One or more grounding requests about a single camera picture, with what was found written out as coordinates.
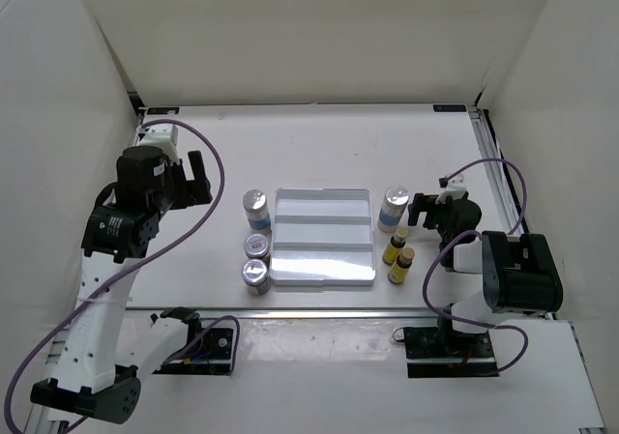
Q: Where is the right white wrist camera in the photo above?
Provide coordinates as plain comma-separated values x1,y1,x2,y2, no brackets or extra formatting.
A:
435,173,467,204

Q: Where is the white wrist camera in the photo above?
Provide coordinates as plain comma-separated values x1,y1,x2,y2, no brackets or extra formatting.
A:
435,173,467,204
137,124,179,163

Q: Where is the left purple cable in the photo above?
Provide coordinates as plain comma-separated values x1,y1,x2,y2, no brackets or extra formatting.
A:
1,119,226,434

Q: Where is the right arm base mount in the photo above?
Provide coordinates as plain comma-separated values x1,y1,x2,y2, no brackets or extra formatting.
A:
392,327,499,379

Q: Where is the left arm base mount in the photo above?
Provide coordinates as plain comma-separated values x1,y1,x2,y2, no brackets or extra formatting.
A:
154,315,241,376

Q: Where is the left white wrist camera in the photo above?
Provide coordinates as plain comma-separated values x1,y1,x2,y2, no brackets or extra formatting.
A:
137,124,179,163

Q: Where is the purple cable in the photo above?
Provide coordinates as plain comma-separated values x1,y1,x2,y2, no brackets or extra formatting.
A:
422,157,530,375
1,119,226,434

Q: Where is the blue-label shaker bottle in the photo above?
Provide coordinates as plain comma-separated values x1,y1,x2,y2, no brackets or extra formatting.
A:
243,189,271,231
377,185,410,233

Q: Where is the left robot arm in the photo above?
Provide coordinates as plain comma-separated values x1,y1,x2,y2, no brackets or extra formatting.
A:
30,145,217,424

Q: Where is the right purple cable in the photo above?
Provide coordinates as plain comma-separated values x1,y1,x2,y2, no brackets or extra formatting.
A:
422,157,530,375

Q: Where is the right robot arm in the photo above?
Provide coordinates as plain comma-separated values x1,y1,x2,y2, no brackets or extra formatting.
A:
408,193,564,357

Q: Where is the brown spice jar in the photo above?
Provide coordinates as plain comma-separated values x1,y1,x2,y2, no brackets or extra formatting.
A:
242,259,271,296
244,233,271,264

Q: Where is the white divided tray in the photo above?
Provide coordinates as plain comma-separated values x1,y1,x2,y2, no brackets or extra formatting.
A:
270,188,376,288

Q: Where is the yellow small bottle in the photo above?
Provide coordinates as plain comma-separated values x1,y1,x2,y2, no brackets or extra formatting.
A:
382,227,408,265
388,247,416,284

